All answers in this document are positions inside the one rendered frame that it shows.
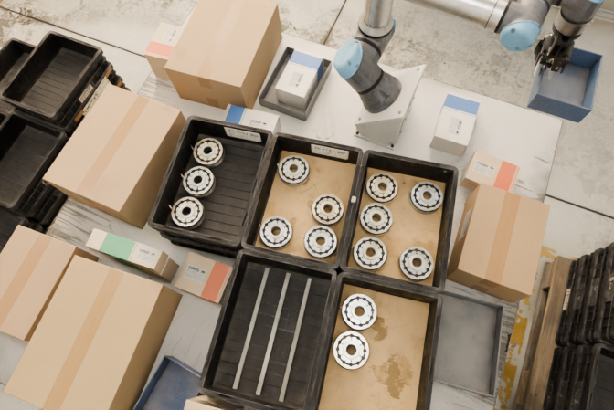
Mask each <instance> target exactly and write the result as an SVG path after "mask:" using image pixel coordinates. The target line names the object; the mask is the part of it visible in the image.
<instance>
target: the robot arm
mask: <svg viewBox="0 0 614 410"><path fill-rule="evenodd" d="M404 1H407V2H410V3H411V4H414V5H419V6H422V7H425V8H427V9H429V10H432V11H435V12H438V13H440V14H443V15H445V16H450V17H453V18H455V19H458V20H460V21H463V22H466V23H468V24H471V25H474V26H478V27H481V28H483V29H486V30H489V31H492V32H494V33H496V34H499V35H500V42H501V44H502V46H505V47H506V49H508V50H511V51H516V52H520V51H525V50H527V49H528V48H530V47H531V46H532V45H533V44H534V42H535V40H536V38H537V36H538V35H539V34H540V31H541V27H542V25H543V23H544V21H545V18H546V15H547V13H548V11H549V9H550V7H551V5H555V6H561V8H560V10H559V12H558V14H557V16H556V18H555V20H554V23H553V26H552V30H553V32H554V33H549V34H548V35H545V36H544V39H543V40H541V39H540V40H539V43H538V44H537V45H536V46H535V51H534V54H535V62H534V63H535V73H534V76H535V74H537V75H539V74H540V72H541V70H542V66H543V65H545V71H544V75H547V74H548V79H551V77H552V75H553V73H554V72H558V70H560V69H561V72H560V74H562V72H563V71H564V69H565V68H566V65H567V64H568V62H569V60H570V58H571V54H572V52H573V51H574V45H575V41H574V40H575V39H578V38H579V37H581V35H582V34H583V32H584V31H585V30H586V28H587V27H588V24H589V23H591V24H592V23H593V22H594V19H593V17H594V16H595V14H596V13H597V11H598V10H599V8H600V7H601V5H602V4H603V2H604V1H605V0H516V2H515V1H512V0H404ZM393 2H394V0H365V10H364V11H363V12H362V13H361V14H360V16H359V18H358V27H357V30H356V33H355V35H354V37H353V39H349V40H347V41H345V42H344V43H343V45H342V46H341V47H339V49H338V50H337V52H336V54H335V56H334V59H333V66H334V68H335V70H336V71H337V72H338V74H339V75H340V77H341V78H343V79H344V80H345V81H346V82H347V83H348V84H349V85H350V86H351V87H352V88H353V89H354V90H355V91H356V92H357V93H358V95H359V97H360V99H361V101H362V102H363V105H364V107H365V109H366V110H367V111H368V112H370V113H373V114H375V113H379V112H382V111H384V110H386V109H387V108H389V107H390V106H391V105H392V104H393V103H394V102H395V101H396V100H397V98H398V97H399V95H400V93H401V90H402V84H401V82H400V81H399V80H398V79H397V78H396V77H394V76H392V75H390V74H389V73H387V72H385V71H384V70H383V69H381V68H380V66H379V65H378V64H377V63H378V61H379V59H380V58H381V56H382V55H383V53H384V51H385V49H386V46H387V45H388V43H389V41H390V40H391V38H392V37H393V35H394V34H395V30H396V26H397V24H396V20H395V18H393V16H392V14H391V10H392V6H393ZM544 75H543V76H544Z"/></svg>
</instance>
